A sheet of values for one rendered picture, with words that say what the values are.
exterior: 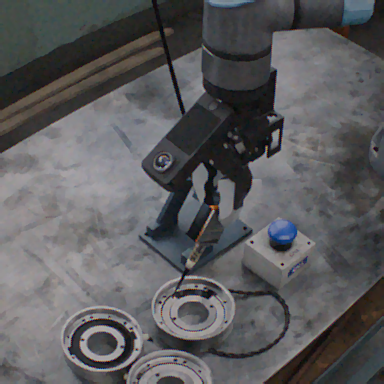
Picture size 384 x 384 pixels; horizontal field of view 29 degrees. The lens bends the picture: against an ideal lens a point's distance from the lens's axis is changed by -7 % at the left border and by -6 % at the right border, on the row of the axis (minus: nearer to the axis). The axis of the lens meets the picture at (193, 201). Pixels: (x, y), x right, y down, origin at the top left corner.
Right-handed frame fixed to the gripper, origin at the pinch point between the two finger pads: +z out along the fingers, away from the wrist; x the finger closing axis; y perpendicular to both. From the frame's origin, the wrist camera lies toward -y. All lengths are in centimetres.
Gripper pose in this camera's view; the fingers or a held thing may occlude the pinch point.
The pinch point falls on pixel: (213, 215)
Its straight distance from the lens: 95.8
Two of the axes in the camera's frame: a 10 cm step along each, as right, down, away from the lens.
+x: -6.8, -5.2, 5.2
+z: -0.3, 7.2, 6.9
